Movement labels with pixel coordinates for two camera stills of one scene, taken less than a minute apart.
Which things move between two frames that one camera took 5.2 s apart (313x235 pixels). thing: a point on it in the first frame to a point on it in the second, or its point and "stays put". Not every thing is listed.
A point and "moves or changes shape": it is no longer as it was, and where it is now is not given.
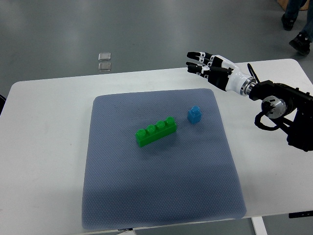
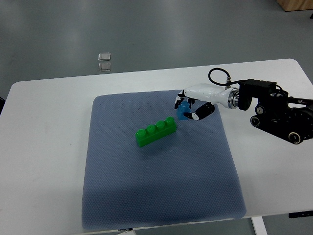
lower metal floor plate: (103, 66) stays put
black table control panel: (301, 214) stays put
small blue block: (194, 114) moves or changes shape
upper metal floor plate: (104, 56) stays put
